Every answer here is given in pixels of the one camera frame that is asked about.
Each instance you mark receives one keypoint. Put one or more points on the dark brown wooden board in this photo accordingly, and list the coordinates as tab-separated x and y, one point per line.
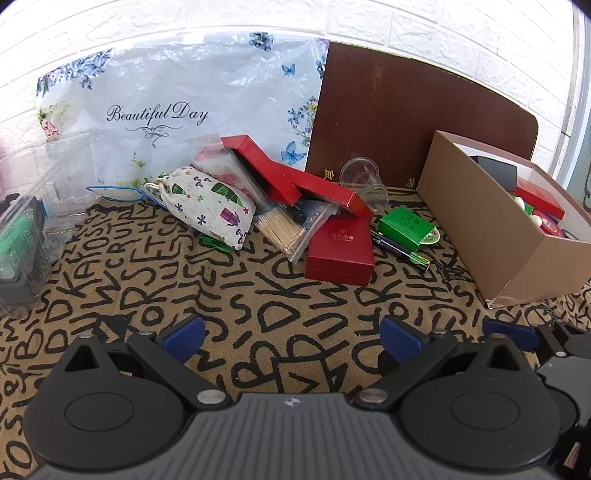
406	106

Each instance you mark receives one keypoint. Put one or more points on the letter print table cloth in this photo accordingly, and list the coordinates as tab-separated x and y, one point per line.
277	300

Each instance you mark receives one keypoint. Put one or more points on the open red box lid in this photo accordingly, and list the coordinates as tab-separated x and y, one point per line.
332	196

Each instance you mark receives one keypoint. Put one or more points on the clear plastic container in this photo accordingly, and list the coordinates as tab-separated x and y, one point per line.
69	203

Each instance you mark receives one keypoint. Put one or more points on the brown cardboard box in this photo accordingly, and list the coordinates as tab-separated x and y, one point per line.
466	221

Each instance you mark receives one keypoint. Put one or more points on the white window frame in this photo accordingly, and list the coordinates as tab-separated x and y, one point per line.
575	92

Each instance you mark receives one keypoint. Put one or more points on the black pen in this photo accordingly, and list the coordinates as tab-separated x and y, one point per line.
397	249

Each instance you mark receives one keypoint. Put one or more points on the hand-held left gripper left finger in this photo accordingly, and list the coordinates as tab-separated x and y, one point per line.
184	334

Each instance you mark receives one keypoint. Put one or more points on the long red gift box lid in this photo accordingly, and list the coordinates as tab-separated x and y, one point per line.
258	159

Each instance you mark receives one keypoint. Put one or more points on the floral white plastic bag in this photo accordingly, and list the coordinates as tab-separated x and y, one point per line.
184	83

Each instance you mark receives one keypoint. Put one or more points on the zip bag with red print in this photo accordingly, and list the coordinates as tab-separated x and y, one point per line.
221	166

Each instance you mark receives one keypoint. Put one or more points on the flat red box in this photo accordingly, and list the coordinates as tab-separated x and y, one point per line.
540	198

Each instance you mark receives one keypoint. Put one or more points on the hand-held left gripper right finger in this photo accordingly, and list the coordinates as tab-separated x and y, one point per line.
401	334

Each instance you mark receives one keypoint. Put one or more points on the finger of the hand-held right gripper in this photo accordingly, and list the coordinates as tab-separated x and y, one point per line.
512	333

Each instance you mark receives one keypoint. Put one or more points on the zip bag of toothpicks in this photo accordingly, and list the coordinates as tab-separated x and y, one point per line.
281	228

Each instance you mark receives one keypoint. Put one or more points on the green clip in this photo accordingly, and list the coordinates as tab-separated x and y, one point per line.
214	243

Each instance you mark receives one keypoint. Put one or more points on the black box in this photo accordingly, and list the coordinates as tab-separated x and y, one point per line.
496	173

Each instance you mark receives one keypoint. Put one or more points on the green cardboard box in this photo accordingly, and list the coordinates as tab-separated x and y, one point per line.
404	226

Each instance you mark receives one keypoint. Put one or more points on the clear plastic cup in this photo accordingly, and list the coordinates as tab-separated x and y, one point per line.
364	184

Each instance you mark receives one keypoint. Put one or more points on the red tape roll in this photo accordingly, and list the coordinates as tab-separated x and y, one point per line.
549	226

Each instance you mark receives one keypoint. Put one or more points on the small red gift box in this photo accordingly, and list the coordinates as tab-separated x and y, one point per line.
339	258

